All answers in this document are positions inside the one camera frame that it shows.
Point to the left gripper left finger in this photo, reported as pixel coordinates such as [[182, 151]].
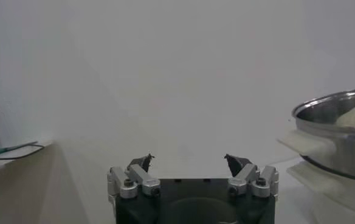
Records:
[[135, 182]]

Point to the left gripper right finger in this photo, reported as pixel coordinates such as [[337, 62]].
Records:
[[250, 182]]

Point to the stainless steel steamer basket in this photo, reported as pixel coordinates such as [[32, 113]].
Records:
[[347, 152]]

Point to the white electric cooker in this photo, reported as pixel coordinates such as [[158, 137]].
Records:
[[332, 194]]

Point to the white side table with tool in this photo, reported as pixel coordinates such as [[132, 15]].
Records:
[[1, 164]]

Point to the green black hand tool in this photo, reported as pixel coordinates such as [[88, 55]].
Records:
[[1, 151]]

